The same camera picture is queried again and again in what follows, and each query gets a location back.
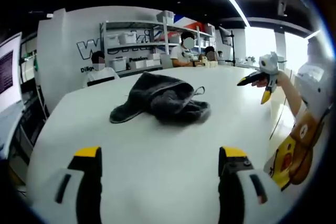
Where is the dark grey towel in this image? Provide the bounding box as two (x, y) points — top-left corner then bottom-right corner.
(109, 71), (212, 125)

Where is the white storage bin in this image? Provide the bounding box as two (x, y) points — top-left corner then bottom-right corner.
(156, 10), (175, 25)
(119, 31), (139, 45)
(109, 57), (130, 72)

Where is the computer monitor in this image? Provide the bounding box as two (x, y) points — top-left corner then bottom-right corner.
(0, 31), (24, 113)

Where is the monitor on stand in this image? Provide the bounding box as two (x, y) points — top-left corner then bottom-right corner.
(218, 26), (236, 65)

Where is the white chest device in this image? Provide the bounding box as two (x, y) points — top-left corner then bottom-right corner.
(296, 31), (336, 122)

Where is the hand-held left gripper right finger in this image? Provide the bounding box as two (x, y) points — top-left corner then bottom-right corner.
(217, 145), (291, 224)

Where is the white table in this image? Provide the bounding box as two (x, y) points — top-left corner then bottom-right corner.
(26, 65), (296, 224)

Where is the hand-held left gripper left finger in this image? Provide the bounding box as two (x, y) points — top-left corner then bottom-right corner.
(33, 145), (102, 224)

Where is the metal storage shelf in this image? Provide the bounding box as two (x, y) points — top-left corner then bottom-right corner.
(99, 19), (216, 74)

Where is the person's right hand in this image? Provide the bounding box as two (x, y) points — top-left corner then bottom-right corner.
(250, 73), (281, 89)

